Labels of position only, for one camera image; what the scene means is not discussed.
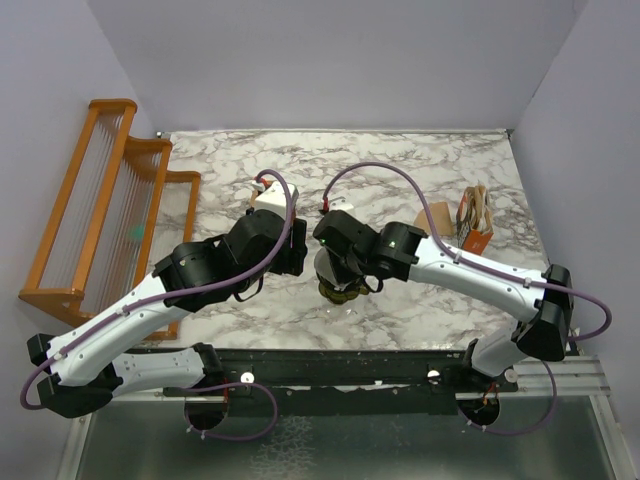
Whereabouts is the white paper coffee filter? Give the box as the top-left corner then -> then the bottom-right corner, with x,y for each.
314,248 -> 352,291

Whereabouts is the dark green glass dripper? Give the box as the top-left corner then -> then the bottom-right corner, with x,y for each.
318,279 -> 374,305

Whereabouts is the clear glass dripper cone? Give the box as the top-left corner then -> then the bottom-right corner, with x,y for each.
326,305 -> 359,321

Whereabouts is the orange coffee filter box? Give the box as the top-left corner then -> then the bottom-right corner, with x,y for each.
456,183 -> 494,255

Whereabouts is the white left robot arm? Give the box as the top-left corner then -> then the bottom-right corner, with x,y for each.
27,209 -> 307,418

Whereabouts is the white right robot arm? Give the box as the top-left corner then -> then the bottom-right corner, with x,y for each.
313,210 -> 574,391

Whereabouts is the brown filter on table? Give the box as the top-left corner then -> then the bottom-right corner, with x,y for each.
413,202 -> 455,237

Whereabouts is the orange wooden rack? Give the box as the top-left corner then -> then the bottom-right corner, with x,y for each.
18,98 -> 201,327

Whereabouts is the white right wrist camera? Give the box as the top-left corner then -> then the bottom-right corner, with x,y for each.
323,197 -> 354,213

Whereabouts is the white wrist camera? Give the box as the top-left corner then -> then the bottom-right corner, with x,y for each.
323,197 -> 354,213
249,180 -> 287,219

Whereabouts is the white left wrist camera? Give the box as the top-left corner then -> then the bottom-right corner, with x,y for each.
249,180 -> 287,219

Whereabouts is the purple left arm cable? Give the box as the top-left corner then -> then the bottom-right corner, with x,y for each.
18,169 -> 294,411

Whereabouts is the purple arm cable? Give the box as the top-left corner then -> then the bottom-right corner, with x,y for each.
322,163 -> 614,342
18,169 -> 294,411

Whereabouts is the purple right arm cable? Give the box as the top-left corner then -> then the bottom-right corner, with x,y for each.
322,163 -> 614,342

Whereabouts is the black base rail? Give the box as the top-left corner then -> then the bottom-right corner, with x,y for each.
134,348 -> 521,417

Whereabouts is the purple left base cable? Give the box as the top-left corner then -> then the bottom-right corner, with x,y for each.
164,382 -> 280,443

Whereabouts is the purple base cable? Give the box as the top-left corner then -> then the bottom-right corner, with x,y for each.
164,382 -> 280,443
464,359 -> 559,437

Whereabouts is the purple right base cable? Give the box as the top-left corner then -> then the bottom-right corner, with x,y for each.
464,359 -> 559,437

